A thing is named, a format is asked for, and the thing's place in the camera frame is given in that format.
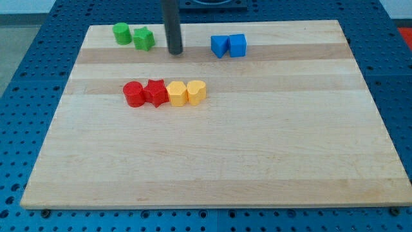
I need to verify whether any blue triangle block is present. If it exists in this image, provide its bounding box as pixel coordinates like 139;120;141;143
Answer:
211;35;229;59

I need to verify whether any green cylinder block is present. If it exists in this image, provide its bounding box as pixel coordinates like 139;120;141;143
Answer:
112;23;132;45

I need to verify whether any green star block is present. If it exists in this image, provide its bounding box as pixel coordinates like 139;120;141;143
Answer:
133;26;155;52

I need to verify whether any red star block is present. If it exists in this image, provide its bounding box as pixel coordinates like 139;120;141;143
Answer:
143;79;169;108

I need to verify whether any blue cube block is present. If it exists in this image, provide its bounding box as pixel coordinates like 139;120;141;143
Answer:
229;34;247;57

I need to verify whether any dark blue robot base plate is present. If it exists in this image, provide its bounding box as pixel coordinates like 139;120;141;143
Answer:
178;0;248;11

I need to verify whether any yellow hexagon block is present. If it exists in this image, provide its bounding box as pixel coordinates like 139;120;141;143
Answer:
166;81;188;107

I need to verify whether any yellow heart block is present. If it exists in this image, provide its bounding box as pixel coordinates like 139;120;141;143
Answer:
187;80;207;106

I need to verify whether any light wooden board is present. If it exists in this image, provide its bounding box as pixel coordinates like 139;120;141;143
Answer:
21;20;411;209

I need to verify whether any red cylinder block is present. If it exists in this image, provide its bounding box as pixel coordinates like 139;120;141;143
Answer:
122;81;145;108

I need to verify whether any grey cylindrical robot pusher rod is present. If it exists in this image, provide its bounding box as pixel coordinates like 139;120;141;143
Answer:
160;0;183;55

